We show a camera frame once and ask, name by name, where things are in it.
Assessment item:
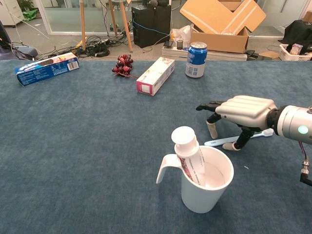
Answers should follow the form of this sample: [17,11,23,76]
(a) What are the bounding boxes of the blue network cable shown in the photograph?
[133,19,171,37]

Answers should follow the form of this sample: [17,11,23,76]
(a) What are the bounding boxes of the blue table mat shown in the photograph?
[0,59,312,234]

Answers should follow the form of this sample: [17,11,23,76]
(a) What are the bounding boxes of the dark blue office chair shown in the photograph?
[0,20,39,61]

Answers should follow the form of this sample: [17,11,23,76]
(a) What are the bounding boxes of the green plastic bag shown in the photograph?
[22,9,39,22]

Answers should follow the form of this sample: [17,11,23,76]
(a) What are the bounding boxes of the white plastic basket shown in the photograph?
[279,43,312,61]

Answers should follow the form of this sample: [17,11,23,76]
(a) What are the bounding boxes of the white plastic cup with handle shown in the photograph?
[156,145,234,214]

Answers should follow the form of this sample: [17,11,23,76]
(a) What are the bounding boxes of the open brown cardboard box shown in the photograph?
[179,0,267,54]

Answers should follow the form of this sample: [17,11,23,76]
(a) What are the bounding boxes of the floral pink toothpaste carton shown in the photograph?
[136,57,176,97]

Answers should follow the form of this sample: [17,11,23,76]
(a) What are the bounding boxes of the small colourful snack box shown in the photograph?
[290,43,304,56]

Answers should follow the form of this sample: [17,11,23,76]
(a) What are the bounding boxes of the floral toothpaste tube white cap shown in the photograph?
[171,126,206,186]

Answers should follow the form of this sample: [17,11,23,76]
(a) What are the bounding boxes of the black cable tangle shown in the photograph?
[56,35,132,58]

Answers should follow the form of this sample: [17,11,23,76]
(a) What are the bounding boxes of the white cabinet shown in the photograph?
[0,0,25,26]

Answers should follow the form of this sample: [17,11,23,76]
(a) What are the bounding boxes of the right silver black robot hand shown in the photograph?
[195,95,278,152]

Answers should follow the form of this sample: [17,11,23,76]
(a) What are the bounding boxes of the arm cable with metal connector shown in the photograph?
[297,141,312,187]

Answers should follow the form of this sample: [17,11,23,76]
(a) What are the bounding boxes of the light blue toothbrush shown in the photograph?
[204,128,275,147]

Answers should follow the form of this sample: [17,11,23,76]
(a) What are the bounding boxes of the blue white soda can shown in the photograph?
[185,41,208,78]

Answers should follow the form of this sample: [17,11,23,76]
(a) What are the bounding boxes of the black computer tower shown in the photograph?
[131,4,172,49]

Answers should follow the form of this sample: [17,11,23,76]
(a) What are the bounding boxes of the wooden easel leg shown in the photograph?
[79,0,87,51]
[118,0,134,53]
[108,0,118,37]

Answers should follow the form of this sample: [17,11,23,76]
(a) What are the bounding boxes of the black cloth covered object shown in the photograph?
[284,19,312,53]

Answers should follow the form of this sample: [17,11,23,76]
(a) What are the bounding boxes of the dark red grape bunch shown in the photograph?
[112,54,139,79]

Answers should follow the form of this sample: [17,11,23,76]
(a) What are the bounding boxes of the stacked aluminium profiles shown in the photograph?
[161,46,248,61]

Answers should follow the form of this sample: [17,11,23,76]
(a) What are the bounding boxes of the flat brown cardboard piece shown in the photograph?
[258,50,280,59]

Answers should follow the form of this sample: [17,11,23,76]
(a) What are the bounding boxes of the white plastic bag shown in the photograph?
[172,24,193,49]

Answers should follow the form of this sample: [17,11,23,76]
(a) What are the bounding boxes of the blue cookie box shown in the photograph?
[15,52,80,87]

